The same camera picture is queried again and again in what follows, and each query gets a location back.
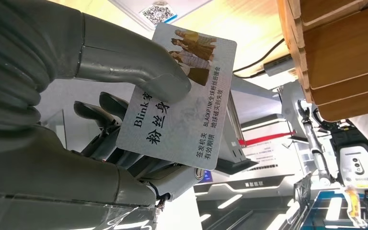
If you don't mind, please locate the grey kiosk stand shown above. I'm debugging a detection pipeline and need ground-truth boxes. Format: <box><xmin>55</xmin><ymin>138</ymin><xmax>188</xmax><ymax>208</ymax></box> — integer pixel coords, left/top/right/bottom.
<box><xmin>214</xmin><ymin>76</ymin><xmax>313</xmax><ymax>177</ymax></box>

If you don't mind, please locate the small dark usb hub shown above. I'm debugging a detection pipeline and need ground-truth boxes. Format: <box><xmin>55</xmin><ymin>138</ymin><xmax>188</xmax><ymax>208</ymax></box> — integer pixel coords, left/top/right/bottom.
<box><xmin>263</xmin><ymin>54</ymin><xmax>296</xmax><ymax>78</ymax></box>

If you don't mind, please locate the white background humanoid robot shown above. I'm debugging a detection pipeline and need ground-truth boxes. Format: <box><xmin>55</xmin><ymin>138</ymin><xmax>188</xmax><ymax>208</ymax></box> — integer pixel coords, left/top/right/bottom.
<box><xmin>297</xmin><ymin>100</ymin><xmax>368</xmax><ymax>194</ymax></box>

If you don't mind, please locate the long black laptop cable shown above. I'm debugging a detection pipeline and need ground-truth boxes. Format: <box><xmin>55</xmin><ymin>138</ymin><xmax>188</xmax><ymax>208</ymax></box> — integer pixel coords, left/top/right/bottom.
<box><xmin>232</xmin><ymin>38</ymin><xmax>287</xmax><ymax>79</ymax></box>

